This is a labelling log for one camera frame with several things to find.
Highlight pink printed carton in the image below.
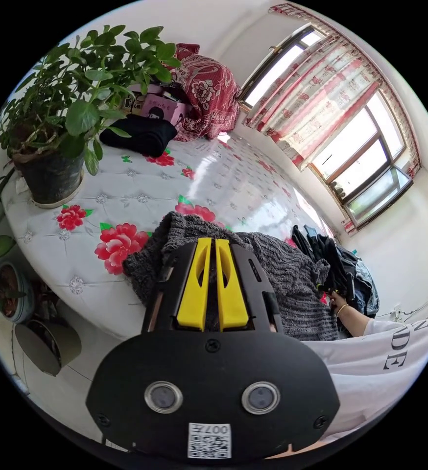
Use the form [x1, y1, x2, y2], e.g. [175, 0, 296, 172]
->
[119, 82, 197, 128]

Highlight pile of clothes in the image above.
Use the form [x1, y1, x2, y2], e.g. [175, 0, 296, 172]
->
[290, 224, 380, 319]

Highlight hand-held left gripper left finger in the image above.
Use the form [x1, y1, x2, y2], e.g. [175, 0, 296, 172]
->
[176, 237, 213, 329]

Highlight black folded garment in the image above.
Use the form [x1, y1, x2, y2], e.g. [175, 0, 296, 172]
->
[99, 113, 178, 159]

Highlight person's right forearm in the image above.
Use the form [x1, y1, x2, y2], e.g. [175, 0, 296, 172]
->
[337, 304, 376, 337]

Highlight bed with floral sheet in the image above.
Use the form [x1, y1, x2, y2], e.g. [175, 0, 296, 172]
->
[0, 135, 344, 341]

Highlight gray suede pants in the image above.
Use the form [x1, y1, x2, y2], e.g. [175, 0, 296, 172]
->
[122, 211, 342, 342]

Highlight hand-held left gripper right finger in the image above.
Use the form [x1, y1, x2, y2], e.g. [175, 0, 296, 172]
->
[215, 238, 250, 329]

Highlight large leafy plant in pot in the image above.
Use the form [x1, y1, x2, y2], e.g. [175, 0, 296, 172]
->
[0, 24, 182, 210]

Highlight long-leaved plant in blue pot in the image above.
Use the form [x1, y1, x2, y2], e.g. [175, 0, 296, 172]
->
[0, 158, 35, 332]

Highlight red patterned blanket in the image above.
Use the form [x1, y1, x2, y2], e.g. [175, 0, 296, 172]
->
[162, 42, 242, 142]

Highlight person's body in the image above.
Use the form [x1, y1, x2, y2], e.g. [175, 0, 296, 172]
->
[301, 307, 428, 443]

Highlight window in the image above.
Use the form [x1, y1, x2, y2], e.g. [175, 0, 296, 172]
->
[237, 24, 417, 229]

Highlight red and white patterned curtain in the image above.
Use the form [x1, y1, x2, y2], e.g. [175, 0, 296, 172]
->
[242, 2, 422, 173]

